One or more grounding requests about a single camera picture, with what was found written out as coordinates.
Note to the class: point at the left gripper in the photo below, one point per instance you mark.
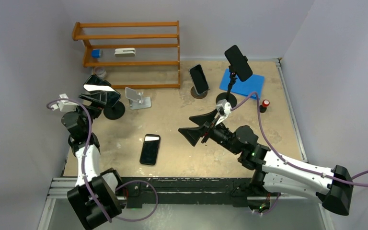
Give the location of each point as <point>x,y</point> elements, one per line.
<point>96,100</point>

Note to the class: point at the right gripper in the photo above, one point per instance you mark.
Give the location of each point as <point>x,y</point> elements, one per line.
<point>194,135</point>

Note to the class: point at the black phone from silver stand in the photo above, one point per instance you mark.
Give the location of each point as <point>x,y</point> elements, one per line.
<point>150,149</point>

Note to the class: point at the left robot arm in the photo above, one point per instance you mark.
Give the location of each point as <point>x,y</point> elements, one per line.
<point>93,198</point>

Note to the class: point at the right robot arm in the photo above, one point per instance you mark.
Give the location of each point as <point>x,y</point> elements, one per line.
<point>276,173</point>

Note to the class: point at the silver folding phone stand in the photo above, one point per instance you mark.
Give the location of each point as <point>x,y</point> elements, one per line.
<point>136,100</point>

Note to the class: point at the black tall round-base stand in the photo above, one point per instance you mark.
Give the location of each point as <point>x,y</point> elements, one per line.
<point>228,96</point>

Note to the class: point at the phone on wooden puck stand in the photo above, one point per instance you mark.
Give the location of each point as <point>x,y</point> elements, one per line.
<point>199,79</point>

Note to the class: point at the phone on tall stand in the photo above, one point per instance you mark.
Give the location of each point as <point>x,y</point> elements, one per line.
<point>239,63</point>

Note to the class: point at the small clear plastic jar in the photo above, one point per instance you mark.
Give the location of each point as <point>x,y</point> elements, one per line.
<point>100,72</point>

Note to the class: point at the blue white small box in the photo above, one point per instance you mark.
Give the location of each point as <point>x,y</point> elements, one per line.
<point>96,53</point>

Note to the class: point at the white flat device on rack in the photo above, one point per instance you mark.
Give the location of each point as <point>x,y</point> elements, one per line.
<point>125,52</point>

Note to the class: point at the red black button knob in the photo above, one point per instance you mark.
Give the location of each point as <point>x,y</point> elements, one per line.
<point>264,105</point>

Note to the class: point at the blue foam mat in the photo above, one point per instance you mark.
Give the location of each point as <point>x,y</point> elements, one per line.
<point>253,84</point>

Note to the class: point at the orange wooden rack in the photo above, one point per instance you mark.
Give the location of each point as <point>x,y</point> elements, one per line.
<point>140,55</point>

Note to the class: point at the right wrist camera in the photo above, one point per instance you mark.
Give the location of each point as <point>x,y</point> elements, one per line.
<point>224,110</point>

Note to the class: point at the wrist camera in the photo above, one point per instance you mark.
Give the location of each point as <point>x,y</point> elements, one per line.
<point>224,110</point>
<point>63,105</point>

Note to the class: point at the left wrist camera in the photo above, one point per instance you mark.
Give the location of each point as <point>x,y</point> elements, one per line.
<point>63,105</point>

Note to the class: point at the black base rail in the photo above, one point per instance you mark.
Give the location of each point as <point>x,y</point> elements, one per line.
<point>237,192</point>

